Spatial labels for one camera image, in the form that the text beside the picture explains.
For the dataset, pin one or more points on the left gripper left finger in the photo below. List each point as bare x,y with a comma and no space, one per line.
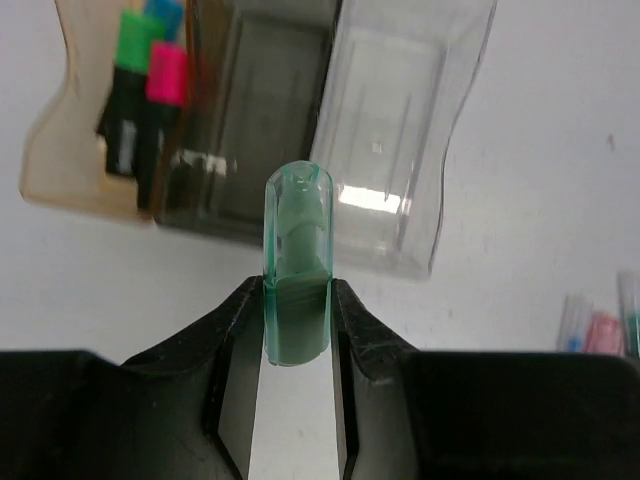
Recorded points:
182,409

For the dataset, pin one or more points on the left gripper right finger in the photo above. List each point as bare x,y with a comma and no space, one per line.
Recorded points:
403,413

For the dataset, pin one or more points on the mint green correction tape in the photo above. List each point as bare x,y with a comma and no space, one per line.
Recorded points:
298,263

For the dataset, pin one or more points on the pink cap black highlighter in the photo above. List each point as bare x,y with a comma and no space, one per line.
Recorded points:
165,97

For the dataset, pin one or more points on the green cap black highlighter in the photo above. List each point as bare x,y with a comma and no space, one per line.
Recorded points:
118,123

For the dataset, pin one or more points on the blue cap black highlighter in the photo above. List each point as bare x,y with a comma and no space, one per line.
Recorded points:
169,12

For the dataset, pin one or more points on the blue pen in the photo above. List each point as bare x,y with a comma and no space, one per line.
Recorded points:
575,321

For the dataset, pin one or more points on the green pen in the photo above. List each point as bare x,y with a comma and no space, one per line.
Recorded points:
628,290

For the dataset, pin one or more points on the amber transparent container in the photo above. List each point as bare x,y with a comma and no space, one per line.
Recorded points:
64,158

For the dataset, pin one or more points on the clear transparent container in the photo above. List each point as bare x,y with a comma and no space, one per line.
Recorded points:
399,75

